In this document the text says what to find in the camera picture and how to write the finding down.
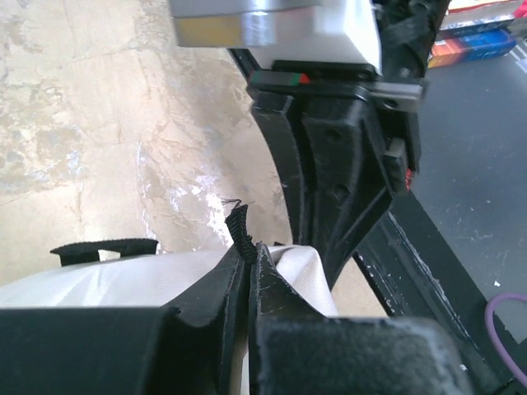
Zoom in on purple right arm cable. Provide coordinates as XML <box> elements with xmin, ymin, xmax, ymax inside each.
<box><xmin>483</xmin><ymin>292</ymin><xmax>527</xmax><ymax>382</ymax></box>

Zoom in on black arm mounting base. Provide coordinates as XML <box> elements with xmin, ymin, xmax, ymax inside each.
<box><xmin>354</xmin><ymin>194</ymin><xmax>526</xmax><ymax>394</ymax></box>

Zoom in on beige canvas backpack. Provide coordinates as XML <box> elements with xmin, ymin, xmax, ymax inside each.
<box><xmin>0</xmin><ymin>197</ymin><xmax>341</xmax><ymax>395</ymax></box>

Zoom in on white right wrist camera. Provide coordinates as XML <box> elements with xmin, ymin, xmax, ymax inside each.
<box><xmin>169</xmin><ymin>0</ymin><xmax>382</xmax><ymax>73</ymax></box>

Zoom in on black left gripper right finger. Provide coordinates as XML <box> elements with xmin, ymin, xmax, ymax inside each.
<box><xmin>249</xmin><ymin>243</ymin><xmax>473</xmax><ymax>394</ymax></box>

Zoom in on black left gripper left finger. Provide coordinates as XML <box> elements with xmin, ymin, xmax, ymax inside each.
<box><xmin>1</xmin><ymin>249</ymin><xmax>247</xmax><ymax>394</ymax></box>

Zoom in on stacked colourful boxes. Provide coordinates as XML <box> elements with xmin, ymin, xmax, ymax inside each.
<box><xmin>428</xmin><ymin>1</ymin><xmax>526</xmax><ymax>68</ymax></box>

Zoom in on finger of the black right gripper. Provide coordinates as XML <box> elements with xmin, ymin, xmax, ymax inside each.
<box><xmin>251</xmin><ymin>91</ymin><xmax>307</xmax><ymax>244</ymax></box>

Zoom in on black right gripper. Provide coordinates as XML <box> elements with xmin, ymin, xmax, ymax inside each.
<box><xmin>229</xmin><ymin>1</ymin><xmax>449</xmax><ymax>286</ymax></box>

